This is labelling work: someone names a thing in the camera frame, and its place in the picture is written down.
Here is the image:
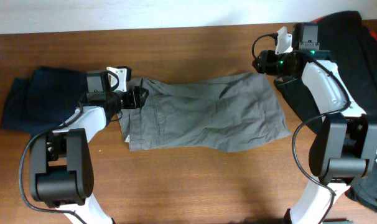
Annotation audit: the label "grey shorts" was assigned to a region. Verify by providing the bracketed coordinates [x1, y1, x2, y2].
[119, 72, 291, 152]

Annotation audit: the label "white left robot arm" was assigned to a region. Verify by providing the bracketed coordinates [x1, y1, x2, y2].
[19, 66, 144, 223]

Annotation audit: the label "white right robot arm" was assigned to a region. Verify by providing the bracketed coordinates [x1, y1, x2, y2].
[253, 22, 377, 224]

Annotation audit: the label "black clothes pile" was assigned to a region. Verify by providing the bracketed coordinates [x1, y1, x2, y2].
[274, 11, 377, 215]

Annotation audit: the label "folded navy blue garment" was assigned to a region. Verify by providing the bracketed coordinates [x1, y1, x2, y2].
[1, 67, 88, 135]

